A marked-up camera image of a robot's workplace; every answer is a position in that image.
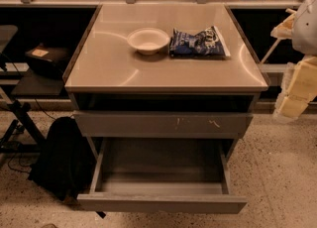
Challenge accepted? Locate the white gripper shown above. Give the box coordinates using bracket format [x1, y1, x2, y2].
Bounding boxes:
[273, 56, 317, 122]

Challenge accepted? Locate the grey drawer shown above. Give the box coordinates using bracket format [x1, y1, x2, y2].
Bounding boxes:
[74, 110, 253, 139]
[78, 139, 247, 214]

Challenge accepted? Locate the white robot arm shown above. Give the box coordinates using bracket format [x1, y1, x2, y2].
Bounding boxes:
[270, 0, 317, 123]

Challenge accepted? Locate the grey drawer cabinet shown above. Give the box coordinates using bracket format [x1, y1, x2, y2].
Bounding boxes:
[65, 3, 268, 155]

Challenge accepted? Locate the grey top drawer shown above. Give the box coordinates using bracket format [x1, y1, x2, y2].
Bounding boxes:
[74, 110, 253, 139]

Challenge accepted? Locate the white rod with tip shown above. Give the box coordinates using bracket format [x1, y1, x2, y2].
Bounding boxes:
[260, 38, 281, 64]

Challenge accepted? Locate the blue chip bag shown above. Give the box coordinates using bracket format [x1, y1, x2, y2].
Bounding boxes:
[169, 26, 231, 57]

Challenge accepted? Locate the white bowl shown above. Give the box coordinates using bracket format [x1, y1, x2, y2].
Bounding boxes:
[127, 28, 169, 56]

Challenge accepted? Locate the black backpack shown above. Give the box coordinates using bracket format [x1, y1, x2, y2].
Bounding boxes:
[28, 117, 96, 201]

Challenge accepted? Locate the black box with label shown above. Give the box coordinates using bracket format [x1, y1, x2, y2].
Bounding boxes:
[25, 46, 71, 79]

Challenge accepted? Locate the black stand frame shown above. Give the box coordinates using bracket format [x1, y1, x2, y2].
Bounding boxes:
[0, 88, 46, 154]

